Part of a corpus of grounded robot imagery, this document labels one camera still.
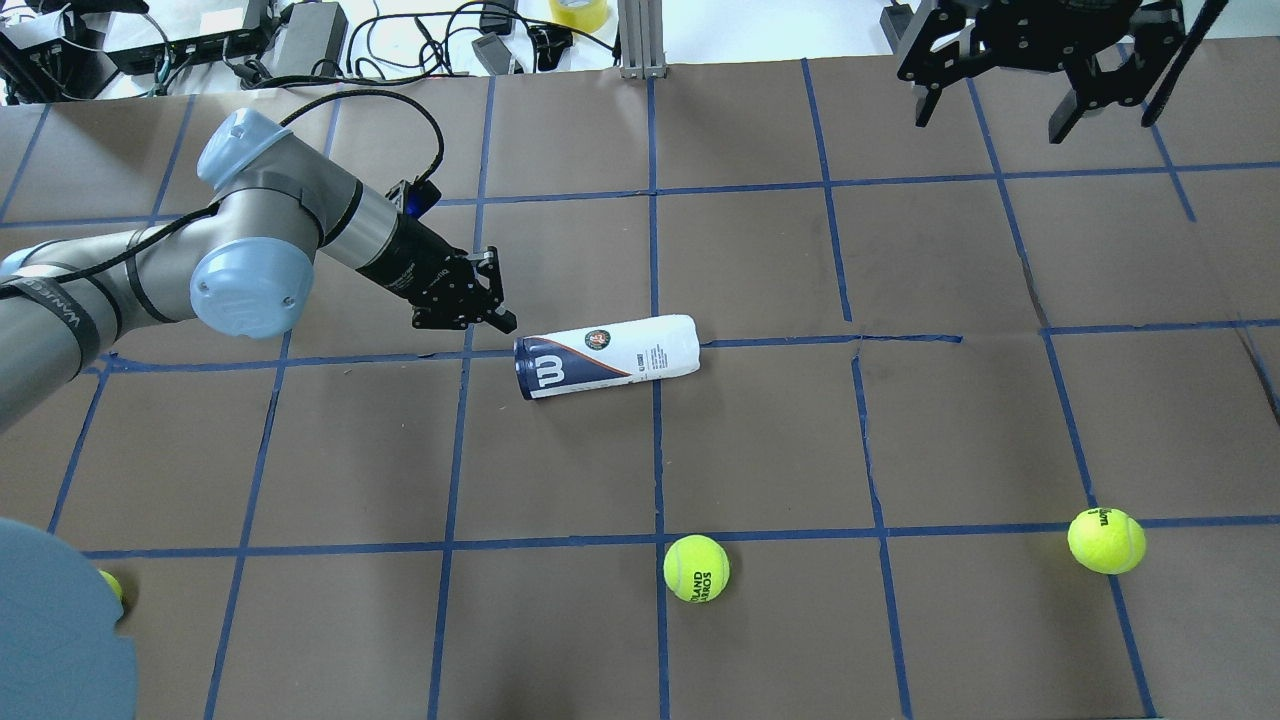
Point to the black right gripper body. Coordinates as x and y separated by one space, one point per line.
1040 38

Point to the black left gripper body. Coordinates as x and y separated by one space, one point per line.
405 262

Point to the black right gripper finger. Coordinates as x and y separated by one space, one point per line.
1158 33
939 49

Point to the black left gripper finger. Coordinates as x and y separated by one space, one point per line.
485 281
461 318

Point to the white tennis ball can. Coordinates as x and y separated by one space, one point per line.
606 355

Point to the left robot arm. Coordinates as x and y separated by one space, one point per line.
243 266

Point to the tennis ball centre Roland Garros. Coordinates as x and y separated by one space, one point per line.
696 569

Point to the tennis ball near left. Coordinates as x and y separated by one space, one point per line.
115 586

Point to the tennis ball Wilson right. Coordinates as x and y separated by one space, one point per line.
1108 541

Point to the black power adapter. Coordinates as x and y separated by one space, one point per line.
895 20

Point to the grey power brick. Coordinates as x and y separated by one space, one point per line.
495 57

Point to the yellow tape roll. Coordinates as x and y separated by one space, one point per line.
586 16

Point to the black electronics box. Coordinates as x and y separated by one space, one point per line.
201 31

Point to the aluminium frame post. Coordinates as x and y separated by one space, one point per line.
640 40

